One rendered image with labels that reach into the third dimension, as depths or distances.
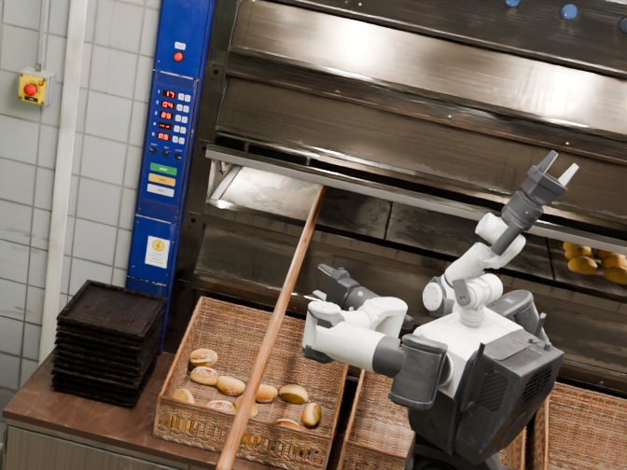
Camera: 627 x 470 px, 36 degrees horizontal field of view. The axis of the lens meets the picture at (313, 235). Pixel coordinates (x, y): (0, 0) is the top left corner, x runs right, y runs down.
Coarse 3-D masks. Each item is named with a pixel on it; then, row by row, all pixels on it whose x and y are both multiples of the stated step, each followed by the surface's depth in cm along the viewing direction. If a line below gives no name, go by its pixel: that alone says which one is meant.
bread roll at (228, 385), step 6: (222, 378) 324; (228, 378) 324; (216, 384) 326; (222, 384) 324; (228, 384) 323; (234, 384) 323; (240, 384) 324; (222, 390) 324; (228, 390) 323; (234, 390) 323; (240, 390) 324
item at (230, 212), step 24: (216, 216) 322; (240, 216) 321; (264, 216) 321; (312, 240) 320; (336, 240) 319; (360, 240) 318; (384, 240) 322; (432, 264) 317; (528, 288) 315; (552, 288) 314; (576, 288) 315; (624, 312) 313
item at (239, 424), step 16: (320, 192) 343; (320, 208) 332; (304, 240) 302; (288, 272) 280; (288, 288) 270; (272, 320) 252; (272, 336) 245; (256, 368) 229; (256, 384) 223; (240, 416) 210; (240, 432) 205; (224, 448) 200; (224, 464) 194
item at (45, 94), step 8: (24, 72) 306; (32, 72) 307; (48, 72) 310; (24, 80) 307; (32, 80) 306; (48, 80) 306; (40, 88) 307; (48, 88) 307; (24, 96) 309; (32, 96) 308; (40, 96) 308; (48, 96) 309; (40, 104) 309; (48, 104) 311
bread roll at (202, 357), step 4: (192, 352) 330; (196, 352) 329; (200, 352) 328; (204, 352) 328; (208, 352) 329; (212, 352) 329; (192, 356) 329; (196, 356) 328; (200, 356) 328; (204, 356) 327; (208, 356) 328; (212, 356) 328; (216, 356) 330; (192, 360) 328; (196, 360) 328; (200, 360) 327; (204, 360) 327; (208, 360) 328; (212, 360) 328; (192, 364) 329; (196, 364) 328; (200, 364) 328; (204, 364) 328; (208, 364) 328; (212, 364) 329
